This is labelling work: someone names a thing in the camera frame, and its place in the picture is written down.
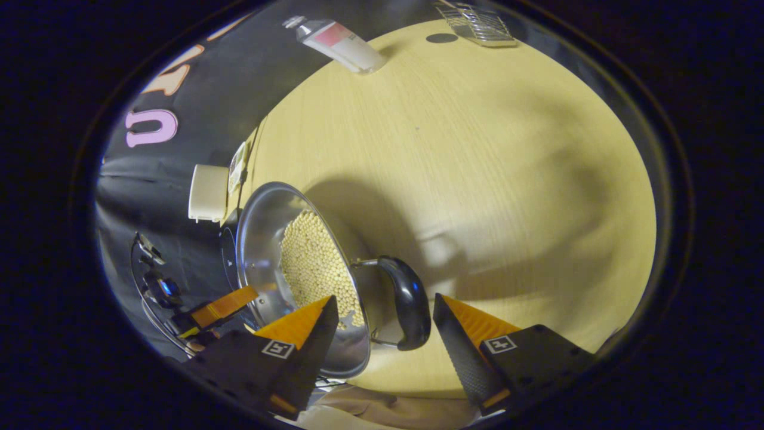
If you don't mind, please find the steel pot with black handles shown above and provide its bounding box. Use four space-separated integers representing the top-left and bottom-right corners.
236 181 432 379

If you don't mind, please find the clear glass cup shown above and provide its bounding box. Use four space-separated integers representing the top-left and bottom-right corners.
436 0 517 48

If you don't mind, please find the person's beige clothing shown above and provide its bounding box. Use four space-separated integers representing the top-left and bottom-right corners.
295 384 481 428

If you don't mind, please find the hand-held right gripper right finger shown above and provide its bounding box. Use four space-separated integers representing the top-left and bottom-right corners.
433 293 597 416

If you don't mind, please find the heap of yellow soybeans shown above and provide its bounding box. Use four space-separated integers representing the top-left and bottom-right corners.
279 209 366 329

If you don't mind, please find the white bottle with red label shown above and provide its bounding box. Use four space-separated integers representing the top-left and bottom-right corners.
282 16 387 75

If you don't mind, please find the white divided dish of beans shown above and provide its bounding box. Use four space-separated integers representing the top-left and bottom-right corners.
229 140 250 195

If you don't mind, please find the black induction cooktop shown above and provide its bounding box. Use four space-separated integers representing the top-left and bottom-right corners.
219 206 242 293

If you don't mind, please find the white toaster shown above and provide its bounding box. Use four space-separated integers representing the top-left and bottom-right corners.
188 164 230 223

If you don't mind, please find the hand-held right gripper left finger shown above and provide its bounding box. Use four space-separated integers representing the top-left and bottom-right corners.
185 295 340 419

